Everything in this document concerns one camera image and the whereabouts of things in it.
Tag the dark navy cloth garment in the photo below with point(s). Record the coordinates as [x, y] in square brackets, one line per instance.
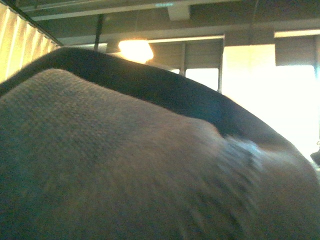
[95, 147]

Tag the bright ceiling lamp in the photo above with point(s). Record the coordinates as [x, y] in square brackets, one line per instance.
[136, 50]

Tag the beige pleated curtain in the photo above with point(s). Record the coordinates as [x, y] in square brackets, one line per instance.
[21, 42]

